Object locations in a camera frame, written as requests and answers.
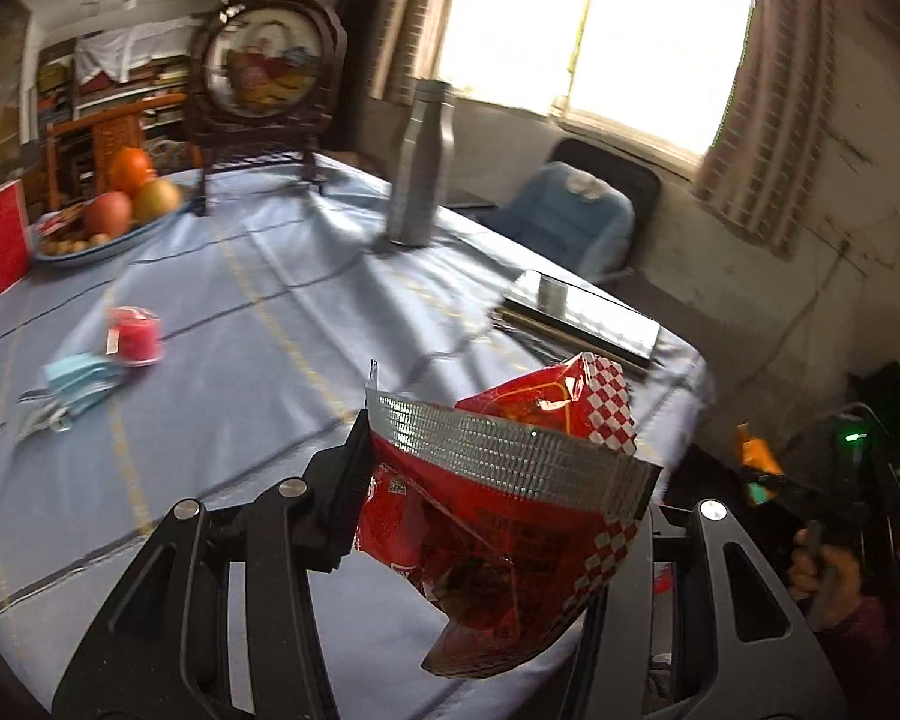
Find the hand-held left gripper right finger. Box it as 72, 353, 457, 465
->
577, 499, 848, 720

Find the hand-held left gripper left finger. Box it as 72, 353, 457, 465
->
51, 409, 376, 720

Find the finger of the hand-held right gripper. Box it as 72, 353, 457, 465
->
742, 469, 830, 522

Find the orange packet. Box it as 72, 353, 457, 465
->
731, 424, 788, 503

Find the red snack bag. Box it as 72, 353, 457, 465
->
356, 351, 665, 680

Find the person's right forearm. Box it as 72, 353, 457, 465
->
817, 592, 900, 691

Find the person's right hand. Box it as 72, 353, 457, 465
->
787, 525, 867, 631

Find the blue tablecloth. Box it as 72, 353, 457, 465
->
0, 154, 713, 720

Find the small red cup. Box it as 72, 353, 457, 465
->
105, 305, 162, 367

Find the shiny silver box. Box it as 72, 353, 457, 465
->
490, 268, 662, 380

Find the blue face mask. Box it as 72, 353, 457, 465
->
16, 351, 125, 442

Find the fruit plate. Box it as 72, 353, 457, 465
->
30, 191, 196, 265

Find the silver bottle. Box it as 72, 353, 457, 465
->
386, 79, 455, 247

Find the chair with blue cushion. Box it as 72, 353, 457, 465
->
487, 139, 661, 282

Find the red apple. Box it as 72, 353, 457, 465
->
82, 191, 134, 235

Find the pile of walnuts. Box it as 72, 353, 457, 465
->
37, 232, 113, 256

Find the orange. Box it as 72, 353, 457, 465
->
109, 148, 156, 196

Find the beige checked curtain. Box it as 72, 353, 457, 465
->
694, 0, 841, 256
367, 0, 470, 106

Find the red box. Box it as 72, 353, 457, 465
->
0, 181, 32, 297

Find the carved wooden chair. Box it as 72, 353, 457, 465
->
43, 94, 192, 207

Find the round embroidered table screen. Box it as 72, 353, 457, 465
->
187, 0, 350, 218

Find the white hanging cloth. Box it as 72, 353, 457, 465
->
73, 22, 196, 83

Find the bookshelf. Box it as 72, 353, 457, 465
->
26, 30, 196, 136

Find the window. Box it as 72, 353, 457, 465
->
435, 0, 758, 158

